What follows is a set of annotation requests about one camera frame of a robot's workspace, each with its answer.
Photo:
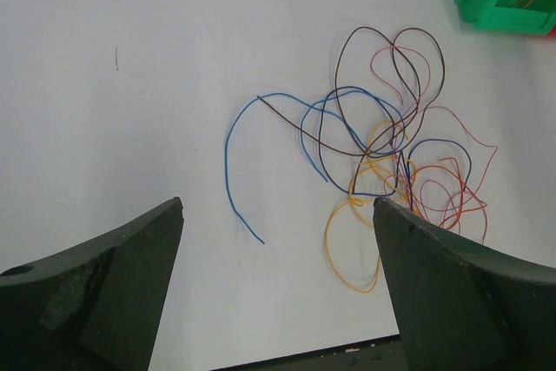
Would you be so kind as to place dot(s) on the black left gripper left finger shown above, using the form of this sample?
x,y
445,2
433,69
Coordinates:
x,y
95,306

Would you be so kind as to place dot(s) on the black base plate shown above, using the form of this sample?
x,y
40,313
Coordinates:
x,y
375,355

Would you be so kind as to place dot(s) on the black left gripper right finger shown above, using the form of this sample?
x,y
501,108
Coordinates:
x,y
460,305

